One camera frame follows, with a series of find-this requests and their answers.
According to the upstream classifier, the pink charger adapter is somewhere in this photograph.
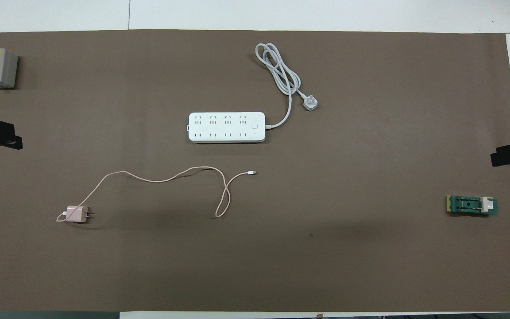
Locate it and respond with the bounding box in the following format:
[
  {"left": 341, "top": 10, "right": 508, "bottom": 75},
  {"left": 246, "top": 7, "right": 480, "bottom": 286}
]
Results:
[{"left": 66, "top": 205, "right": 95, "bottom": 223}]

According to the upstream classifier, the white power strip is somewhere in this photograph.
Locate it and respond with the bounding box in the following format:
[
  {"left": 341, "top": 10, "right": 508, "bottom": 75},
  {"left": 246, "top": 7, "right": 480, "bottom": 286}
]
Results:
[{"left": 188, "top": 112, "right": 266, "bottom": 143}]

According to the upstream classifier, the pink charging cable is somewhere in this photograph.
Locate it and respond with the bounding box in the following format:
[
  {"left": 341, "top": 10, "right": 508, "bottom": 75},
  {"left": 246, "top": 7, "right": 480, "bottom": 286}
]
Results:
[{"left": 56, "top": 166, "right": 257, "bottom": 222}]

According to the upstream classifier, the brown table mat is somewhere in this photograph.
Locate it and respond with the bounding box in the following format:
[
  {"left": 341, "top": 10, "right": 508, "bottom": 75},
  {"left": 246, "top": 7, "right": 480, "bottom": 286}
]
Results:
[{"left": 0, "top": 29, "right": 510, "bottom": 313}]

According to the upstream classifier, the grey on-off switch box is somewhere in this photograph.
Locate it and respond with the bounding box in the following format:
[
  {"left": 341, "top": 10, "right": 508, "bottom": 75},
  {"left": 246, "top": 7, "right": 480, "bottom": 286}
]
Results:
[{"left": 0, "top": 48, "right": 19, "bottom": 89}]

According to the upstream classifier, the green knife switch yellow base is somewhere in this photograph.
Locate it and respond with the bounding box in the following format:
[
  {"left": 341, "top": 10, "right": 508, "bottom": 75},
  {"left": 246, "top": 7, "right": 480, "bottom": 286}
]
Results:
[{"left": 446, "top": 195, "right": 499, "bottom": 217}]

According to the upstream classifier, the white power cord with plug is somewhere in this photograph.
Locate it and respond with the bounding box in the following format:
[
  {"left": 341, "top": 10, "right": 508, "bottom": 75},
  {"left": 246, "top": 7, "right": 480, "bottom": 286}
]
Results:
[{"left": 255, "top": 43, "right": 319, "bottom": 130}]

